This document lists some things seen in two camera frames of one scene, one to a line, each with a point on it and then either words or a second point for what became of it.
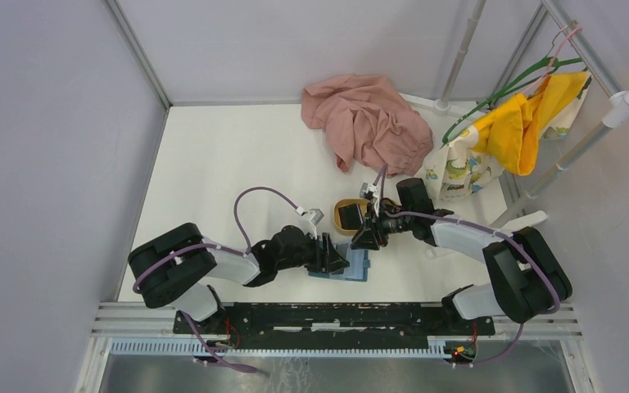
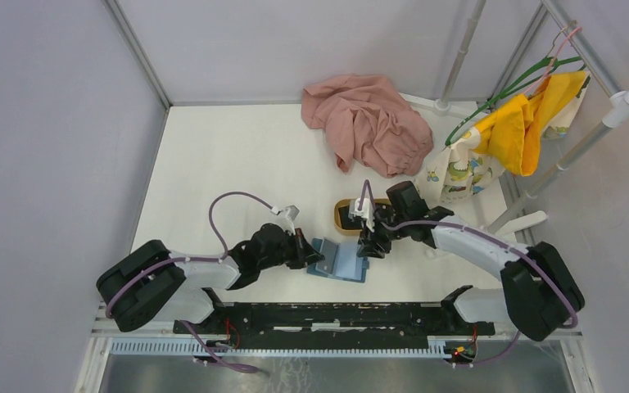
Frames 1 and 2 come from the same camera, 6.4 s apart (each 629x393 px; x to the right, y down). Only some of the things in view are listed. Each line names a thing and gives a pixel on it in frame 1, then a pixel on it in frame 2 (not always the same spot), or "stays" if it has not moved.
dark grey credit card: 350,216 stays
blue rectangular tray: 355,270 stays
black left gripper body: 322,260 to 295,256
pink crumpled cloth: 366,117 stays
